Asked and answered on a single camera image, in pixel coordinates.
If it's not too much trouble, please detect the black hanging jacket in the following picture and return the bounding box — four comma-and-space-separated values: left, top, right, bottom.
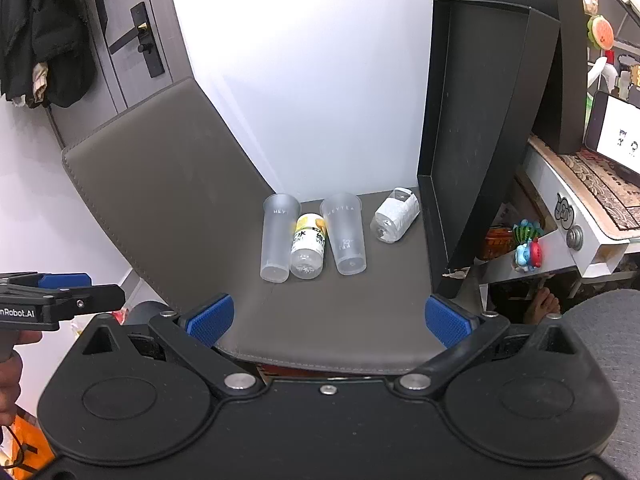
0, 0, 109, 109

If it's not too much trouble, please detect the grey door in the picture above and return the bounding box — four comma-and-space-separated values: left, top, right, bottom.
47, 0, 190, 151

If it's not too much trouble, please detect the beige cloth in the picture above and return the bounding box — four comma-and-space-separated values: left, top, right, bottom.
9, 60, 52, 107

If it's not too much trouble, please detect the orange packet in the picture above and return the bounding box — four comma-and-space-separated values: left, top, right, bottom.
482, 227, 516, 261

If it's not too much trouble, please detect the white desk with drawer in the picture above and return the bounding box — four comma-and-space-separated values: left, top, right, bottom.
515, 132, 640, 281

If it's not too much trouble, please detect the orange bag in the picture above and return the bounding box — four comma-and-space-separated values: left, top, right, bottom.
0, 412, 57, 480

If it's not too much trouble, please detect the patterned desk mat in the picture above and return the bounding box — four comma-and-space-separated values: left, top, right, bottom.
557, 147, 640, 233

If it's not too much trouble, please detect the person's foot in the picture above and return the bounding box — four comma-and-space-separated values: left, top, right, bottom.
522, 292, 562, 324

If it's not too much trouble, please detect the translucent plastic cup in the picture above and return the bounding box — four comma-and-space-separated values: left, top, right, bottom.
320, 192, 368, 276
259, 193, 302, 283

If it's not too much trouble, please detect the dark cylinder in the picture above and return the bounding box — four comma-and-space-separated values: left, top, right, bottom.
126, 300, 174, 334

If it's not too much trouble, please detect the person's left hand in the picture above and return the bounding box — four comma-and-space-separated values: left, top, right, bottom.
0, 332, 44, 427

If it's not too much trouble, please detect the white wrapped bottle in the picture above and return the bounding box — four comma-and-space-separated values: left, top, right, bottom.
370, 186, 421, 244

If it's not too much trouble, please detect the phone with lit screen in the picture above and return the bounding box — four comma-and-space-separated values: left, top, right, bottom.
582, 91, 640, 188

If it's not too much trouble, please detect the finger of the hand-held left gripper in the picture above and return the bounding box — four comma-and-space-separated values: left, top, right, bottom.
39, 284, 126, 322
0, 272, 94, 293

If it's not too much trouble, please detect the blue and red toy figure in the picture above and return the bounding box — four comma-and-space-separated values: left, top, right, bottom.
512, 240, 546, 274

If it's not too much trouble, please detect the yellow label plastic bottle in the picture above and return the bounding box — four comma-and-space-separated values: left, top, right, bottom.
290, 213, 328, 281

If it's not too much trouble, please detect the green toy figure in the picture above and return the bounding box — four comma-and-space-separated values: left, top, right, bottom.
512, 219, 544, 247

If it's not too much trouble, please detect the black door lock handle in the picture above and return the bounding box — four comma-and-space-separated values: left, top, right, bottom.
109, 2, 166, 79

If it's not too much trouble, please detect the grey leather mat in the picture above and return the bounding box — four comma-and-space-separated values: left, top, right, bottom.
61, 77, 442, 376

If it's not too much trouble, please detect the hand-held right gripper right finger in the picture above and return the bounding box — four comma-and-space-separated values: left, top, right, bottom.
394, 293, 587, 397

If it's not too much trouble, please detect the grey seat cushion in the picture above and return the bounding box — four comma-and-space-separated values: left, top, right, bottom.
562, 287, 640, 480

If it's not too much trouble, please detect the watermelon shaped decoration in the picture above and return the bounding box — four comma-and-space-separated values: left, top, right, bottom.
586, 14, 616, 52

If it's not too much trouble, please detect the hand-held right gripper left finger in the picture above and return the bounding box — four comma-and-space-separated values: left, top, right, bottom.
81, 293, 262, 399

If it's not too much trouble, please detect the black open box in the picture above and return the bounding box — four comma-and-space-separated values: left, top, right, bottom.
416, 0, 563, 300

